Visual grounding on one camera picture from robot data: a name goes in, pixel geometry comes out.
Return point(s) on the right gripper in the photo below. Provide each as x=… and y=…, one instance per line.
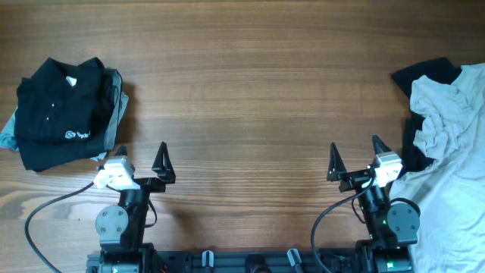
x=353, y=179

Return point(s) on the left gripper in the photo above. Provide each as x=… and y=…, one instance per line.
x=161, y=167

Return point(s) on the beige t-shirt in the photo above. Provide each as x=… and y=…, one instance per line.
x=450, y=191

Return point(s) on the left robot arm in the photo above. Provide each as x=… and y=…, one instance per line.
x=121, y=227

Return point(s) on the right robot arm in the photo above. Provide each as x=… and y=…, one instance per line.
x=392, y=224

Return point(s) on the grey folded shirt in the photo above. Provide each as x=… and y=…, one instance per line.
x=120, y=101

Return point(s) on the black folded polo shirt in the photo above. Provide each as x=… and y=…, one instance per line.
x=62, y=115

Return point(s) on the light blue folded garment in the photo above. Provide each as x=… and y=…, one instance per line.
x=8, y=140

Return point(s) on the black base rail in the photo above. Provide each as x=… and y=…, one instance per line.
x=292, y=260

